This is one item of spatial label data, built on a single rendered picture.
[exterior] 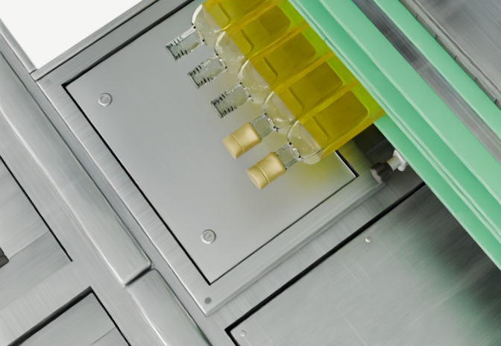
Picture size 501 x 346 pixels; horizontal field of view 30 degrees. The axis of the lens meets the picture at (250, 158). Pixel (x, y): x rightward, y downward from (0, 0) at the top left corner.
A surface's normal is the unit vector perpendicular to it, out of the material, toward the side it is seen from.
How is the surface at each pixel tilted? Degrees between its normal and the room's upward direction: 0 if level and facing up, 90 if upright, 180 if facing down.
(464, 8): 90
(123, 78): 90
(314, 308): 91
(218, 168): 90
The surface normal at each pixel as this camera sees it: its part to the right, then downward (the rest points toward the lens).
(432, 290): -0.06, -0.33
